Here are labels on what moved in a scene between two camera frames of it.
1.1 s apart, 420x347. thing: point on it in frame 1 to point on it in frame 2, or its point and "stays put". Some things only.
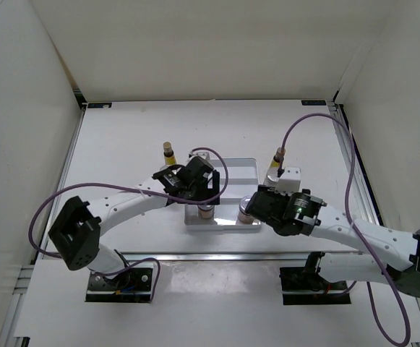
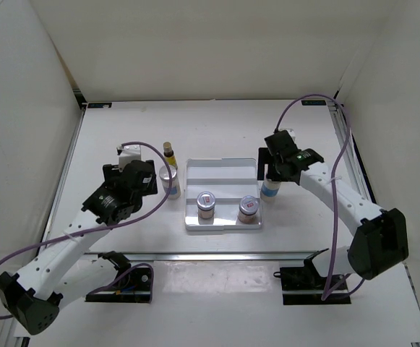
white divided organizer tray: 238,178 stays put
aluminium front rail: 232,256 stays put
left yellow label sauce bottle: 168,155 stays put
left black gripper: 208,193 to 111,173
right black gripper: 271,191 to 264,157
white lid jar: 244,217 stays put
